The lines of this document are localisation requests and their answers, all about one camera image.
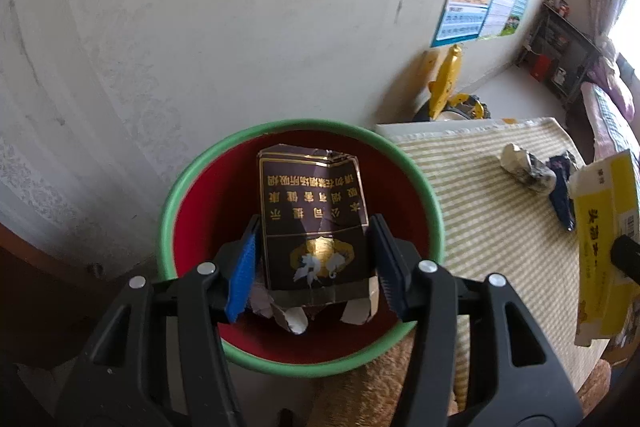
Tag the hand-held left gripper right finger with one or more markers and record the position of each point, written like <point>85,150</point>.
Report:
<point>392,267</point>

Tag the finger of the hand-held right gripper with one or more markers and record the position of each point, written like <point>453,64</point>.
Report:
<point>627,257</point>

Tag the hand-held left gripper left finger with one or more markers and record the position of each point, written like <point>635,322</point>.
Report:
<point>242,272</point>

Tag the yellow cardboard box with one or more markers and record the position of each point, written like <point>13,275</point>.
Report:
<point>600,217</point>

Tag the green and red bin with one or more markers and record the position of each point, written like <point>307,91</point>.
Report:
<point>405,207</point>

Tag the dark brown cigarette carton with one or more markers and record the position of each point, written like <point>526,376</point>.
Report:
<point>310,207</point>

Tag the navy blue wrapper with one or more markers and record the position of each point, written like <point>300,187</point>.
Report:
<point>562,197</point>

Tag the yellow checked mat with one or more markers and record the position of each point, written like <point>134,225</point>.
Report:
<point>490,232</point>

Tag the crumpled white and black wrapper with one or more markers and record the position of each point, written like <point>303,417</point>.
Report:
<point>525,164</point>

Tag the pink pillow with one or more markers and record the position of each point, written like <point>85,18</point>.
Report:
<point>617,87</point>

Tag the yellow ride-on toy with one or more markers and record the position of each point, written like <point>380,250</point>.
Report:
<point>447,77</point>

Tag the metal shelf rack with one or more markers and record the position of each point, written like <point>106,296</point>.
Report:
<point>550,57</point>

